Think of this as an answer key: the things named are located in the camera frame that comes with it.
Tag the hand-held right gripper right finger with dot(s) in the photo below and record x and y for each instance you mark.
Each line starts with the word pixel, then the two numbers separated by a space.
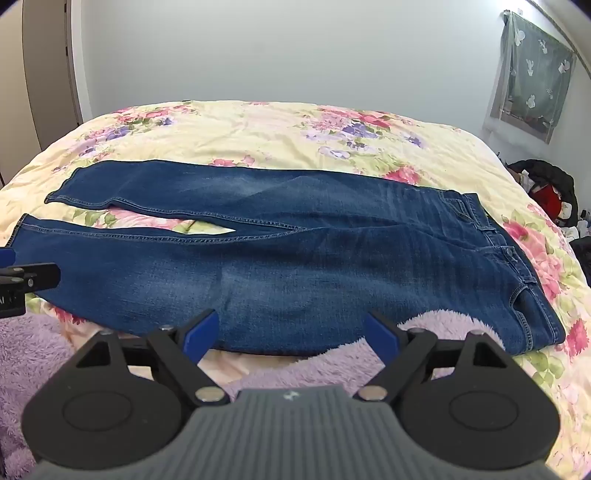
pixel 381 330

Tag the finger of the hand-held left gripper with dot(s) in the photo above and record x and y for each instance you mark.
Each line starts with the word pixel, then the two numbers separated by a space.
pixel 41 276

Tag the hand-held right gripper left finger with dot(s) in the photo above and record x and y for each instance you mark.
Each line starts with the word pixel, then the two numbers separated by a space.
pixel 206 328

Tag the blue denim pants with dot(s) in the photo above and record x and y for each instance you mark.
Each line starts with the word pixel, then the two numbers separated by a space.
pixel 323 258

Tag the purple fluffy blanket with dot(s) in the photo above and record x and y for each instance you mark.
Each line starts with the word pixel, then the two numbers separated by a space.
pixel 27 364

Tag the white wardrobe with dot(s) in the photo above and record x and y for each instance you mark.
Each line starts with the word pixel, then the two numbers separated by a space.
pixel 46 69

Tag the floral yellow blanket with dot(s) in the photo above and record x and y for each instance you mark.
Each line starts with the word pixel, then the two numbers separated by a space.
pixel 277 134

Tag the red cloth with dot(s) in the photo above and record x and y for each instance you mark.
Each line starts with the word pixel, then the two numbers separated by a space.
pixel 549 193

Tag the black jacket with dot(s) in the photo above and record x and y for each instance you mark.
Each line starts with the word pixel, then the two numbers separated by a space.
pixel 551 173

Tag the green patterned curtain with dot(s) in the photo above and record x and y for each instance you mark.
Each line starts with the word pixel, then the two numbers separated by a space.
pixel 538 69

